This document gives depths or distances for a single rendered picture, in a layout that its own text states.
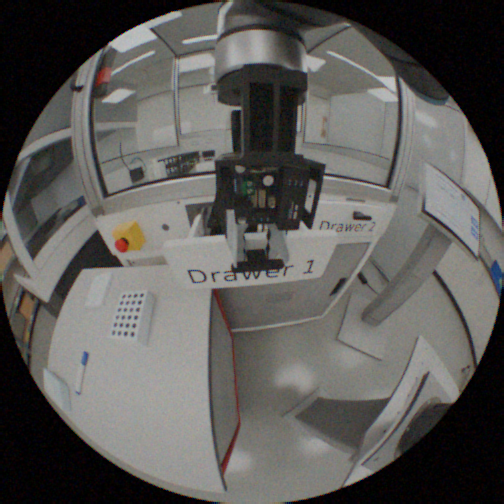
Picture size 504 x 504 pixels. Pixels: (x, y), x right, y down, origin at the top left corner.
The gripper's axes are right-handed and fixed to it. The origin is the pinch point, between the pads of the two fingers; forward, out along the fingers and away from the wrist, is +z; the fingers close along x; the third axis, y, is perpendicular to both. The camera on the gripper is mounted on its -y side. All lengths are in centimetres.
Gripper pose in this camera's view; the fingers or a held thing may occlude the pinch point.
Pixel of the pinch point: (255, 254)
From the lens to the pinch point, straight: 21.9
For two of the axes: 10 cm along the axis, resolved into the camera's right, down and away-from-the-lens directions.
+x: 9.9, -0.7, 0.8
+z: 0.0, 7.5, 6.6
